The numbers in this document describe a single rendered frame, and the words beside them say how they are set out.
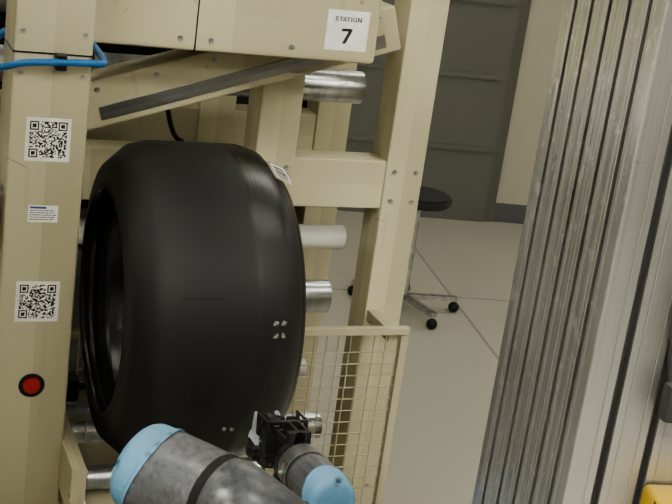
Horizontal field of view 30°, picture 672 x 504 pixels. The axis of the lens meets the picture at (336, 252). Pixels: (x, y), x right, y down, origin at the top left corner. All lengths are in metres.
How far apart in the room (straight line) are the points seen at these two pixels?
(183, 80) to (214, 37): 0.18
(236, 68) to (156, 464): 1.26
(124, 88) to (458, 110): 5.29
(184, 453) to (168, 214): 0.69
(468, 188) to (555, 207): 6.53
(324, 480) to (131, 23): 1.00
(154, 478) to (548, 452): 0.48
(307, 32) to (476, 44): 5.21
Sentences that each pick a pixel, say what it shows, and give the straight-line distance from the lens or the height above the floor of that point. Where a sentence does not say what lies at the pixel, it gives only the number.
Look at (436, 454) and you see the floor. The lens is 4.70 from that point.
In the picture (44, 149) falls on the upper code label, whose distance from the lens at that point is 2.17.
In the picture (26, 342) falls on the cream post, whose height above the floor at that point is 1.14.
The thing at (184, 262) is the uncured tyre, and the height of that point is 1.35.
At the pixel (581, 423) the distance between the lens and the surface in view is 1.26.
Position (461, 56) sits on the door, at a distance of 7.68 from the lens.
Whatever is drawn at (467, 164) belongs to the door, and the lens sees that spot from 7.83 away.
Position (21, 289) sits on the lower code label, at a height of 1.24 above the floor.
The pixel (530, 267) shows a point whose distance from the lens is 1.40.
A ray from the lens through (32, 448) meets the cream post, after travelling 2.37.
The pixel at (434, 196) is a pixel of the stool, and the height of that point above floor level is 0.59.
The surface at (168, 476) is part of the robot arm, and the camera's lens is 1.52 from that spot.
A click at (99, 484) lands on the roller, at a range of 2.34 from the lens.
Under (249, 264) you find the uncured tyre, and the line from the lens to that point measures 2.13.
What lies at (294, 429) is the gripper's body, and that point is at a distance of 1.98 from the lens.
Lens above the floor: 2.01
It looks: 17 degrees down
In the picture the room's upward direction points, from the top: 8 degrees clockwise
